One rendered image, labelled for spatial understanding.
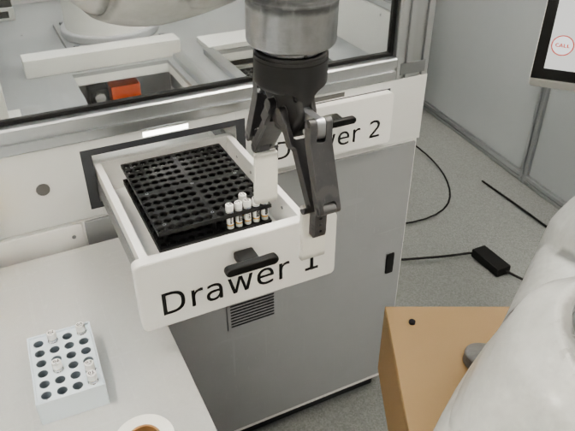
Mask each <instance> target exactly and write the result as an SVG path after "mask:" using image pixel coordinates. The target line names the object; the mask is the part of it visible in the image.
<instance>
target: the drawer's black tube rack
mask: <svg viewBox="0 0 575 431"><path fill-rule="evenodd" d="M207 160H208V161H207ZM228 161H230V162H228ZM161 165H162V166H161ZM153 167H155V168H153ZM145 168H147V169H145ZM121 169H122V171H123V173H124V174H125V176H126V179H125V180H123V184H124V186H125V187H126V189H127V192H128V194H129V196H130V198H131V199H132V201H133V203H134V205H135V207H136V209H137V211H138V212H139V215H140V217H141V218H142V220H143V222H144V224H145V226H146V228H147V230H148V232H149V234H150V235H151V237H152V239H153V241H154V243H155V245H156V247H157V249H158V250H159V252H160V253H162V252H165V251H171V250H173V249H177V248H181V247H183V246H187V245H192V244H196V243H198V242H202V241H206V240H208V239H214V238H217V237H221V236H223V235H227V234H231V233H236V232H239V231H242V230H246V229H248V228H252V227H257V226H261V225H264V224H267V223H271V222H272V220H271V219H270V217H269V216H268V219H267V220H262V216H261V210H260V221H259V222H254V221H253V217H252V223H251V224H249V225H246V224H245V219H243V226H242V227H236V223H235V217H234V228H233V229H228V228H227V219H226V220H223V221H217V222H213V223H211V224H207V225H203V226H200V227H195V228H191V229H188V230H185V231H181V232H178V233H172V234H169V235H165V236H162V237H159V238H158V236H157V233H156V231H155V227H158V226H162V225H163V226H165V225H166V224H168V223H171V222H175V221H181V220H185V219H187V218H191V217H195V216H201V215H204V214H208V213H213V215H214V216H215V214H214V211H218V210H224V209H225V204H226V203H232V204H233V205H234V201H236V200H239V197H238V194H239V193H240V192H244V193H245V194H246V198H250V199H251V201H252V197H253V196H254V193H253V192H254V186H253V182H252V181H251V180H250V179H249V178H248V176H247V175H246V174H245V173H244V172H243V170H242V169H241V168H240V167H239V166H238V165H237V163H236V162H235V161H234V160H233V159H232V157H231V156H230V155H229V154H228V153H227V152H226V151H225V150H224V149H223V148H222V147H221V145H220V144H214V145H207V146H203V147H199V148H195V149H191V150H187V151H180V152H176V153H171V154H168V155H163V156H156V157H152V158H148V159H144V160H140V161H136V162H129V163H124V164H121ZM138 170H139V171H138ZM235 170H238V171H235ZM249 187H251V188H249Z"/></svg>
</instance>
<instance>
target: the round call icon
mask: <svg viewBox="0 0 575 431"><path fill-rule="evenodd" d="M574 49H575V36H572V35H564V34H557V33H553V36H552V40H551V44H550V47H549V52H548V54H549V55H550V56H563V57H570V58H572V56H573V52H574Z"/></svg>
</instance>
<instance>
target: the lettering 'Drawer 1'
mask: <svg viewBox="0 0 575 431"><path fill-rule="evenodd" d="M288 263H289V261H287V262H285V263H284V264H282V263H281V264H279V280H280V279H282V268H283V266H284V265H286V264H288ZM315 268H318V265H316V266H313V257H312V258H311V261H310V267H309V268H307V269H305V271H307V270H310V269H315ZM265 270H269V271H270V274H266V275H262V276H260V275H261V274H262V273H263V272H264V271H265ZM273 274H274V271H273V269H272V268H265V269H262V270H261V271H260V272H259V273H258V278H257V279H258V283H259V284H261V285H264V284H268V283H270V282H272V281H273V279H271V280H268V281H266V282H262V281H261V280H260V279H261V278H264V277H266V276H269V275H273ZM251 278H252V273H250V274H249V277H248V281H247V284H246V283H245V282H244V279H243V277H242V276H239V277H238V280H237V285H236V288H234V285H233V282H232V281H231V279H230V280H228V282H229V285H230V286H231V288H232V291H233V293H237V292H238V288H239V284H240V280H241V282H242V284H243V287H244V288H245V290H247V289H249V286H250V282H251ZM213 286H219V288H218V289H216V290H213V291H211V292H209V293H208V294H207V299H208V300H209V301H214V300H216V299H218V298H219V297H220V298H223V291H222V285H221V284H220V283H215V284H212V285H210V286H208V287H207V289H209V288H211V287H213ZM201 290H203V287H200V288H199V289H197V290H196V291H194V290H193V291H191V293H192V301H193V306H196V300H195V295H196V293H197V292H198V291H201ZM217 291H220V292H219V295H218V296H217V297H215V298H211V297H210V295H211V294H212V293H213V292H217ZM170 294H179V295H180V296H181V305H180V306H179V307H178V308H177V309H175V310H171V311H169V312H168V310H167V304H166V298H165V296H168V295H170ZM161 296H162V301H163V313H164V315H165V316H166V315H168V314H171V313H174V312H176V311H178V310H180V309H181V308H182V307H183V306H184V304H185V302H186V299H185V295H184V293H183V292H180V291H173V292H167V293H165V294H161Z"/></svg>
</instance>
